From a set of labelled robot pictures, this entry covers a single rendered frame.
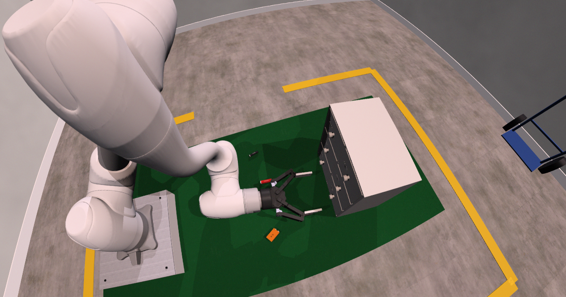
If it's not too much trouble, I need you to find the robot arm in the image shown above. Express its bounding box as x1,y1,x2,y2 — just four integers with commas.
2,0,262,266

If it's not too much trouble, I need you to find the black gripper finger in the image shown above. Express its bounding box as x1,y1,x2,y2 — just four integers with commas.
270,168,312,194
276,198,322,222

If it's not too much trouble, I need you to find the small grey chest of drawers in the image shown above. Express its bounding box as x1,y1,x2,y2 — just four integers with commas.
317,97,422,217

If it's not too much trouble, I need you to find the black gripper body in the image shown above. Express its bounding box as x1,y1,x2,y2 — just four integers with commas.
259,186,286,210

